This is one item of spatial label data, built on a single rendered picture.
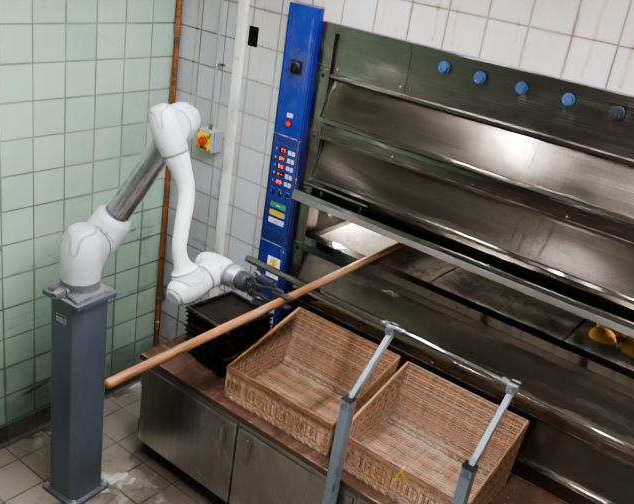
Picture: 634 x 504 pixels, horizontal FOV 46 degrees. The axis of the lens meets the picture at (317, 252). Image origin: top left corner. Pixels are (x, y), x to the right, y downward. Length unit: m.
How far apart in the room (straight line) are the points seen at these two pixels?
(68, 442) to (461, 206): 1.89
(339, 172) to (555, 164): 0.92
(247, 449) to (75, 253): 1.06
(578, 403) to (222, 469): 1.50
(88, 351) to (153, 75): 1.33
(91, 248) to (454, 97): 1.48
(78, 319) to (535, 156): 1.82
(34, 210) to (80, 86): 0.57
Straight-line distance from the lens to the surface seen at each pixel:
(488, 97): 2.83
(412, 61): 2.97
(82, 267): 3.00
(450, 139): 2.90
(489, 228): 2.88
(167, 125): 2.76
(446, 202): 2.95
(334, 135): 3.18
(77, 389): 3.25
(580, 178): 2.73
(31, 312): 3.70
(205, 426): 3.37
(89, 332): 3.13
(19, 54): 3.26
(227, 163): 3.58
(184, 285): 2.78
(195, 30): 3.66
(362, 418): 3.03
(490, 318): 2.99
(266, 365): 3.43
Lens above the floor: 2.46
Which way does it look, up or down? 23 degrees down
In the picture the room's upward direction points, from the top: 9 degrees clockwise
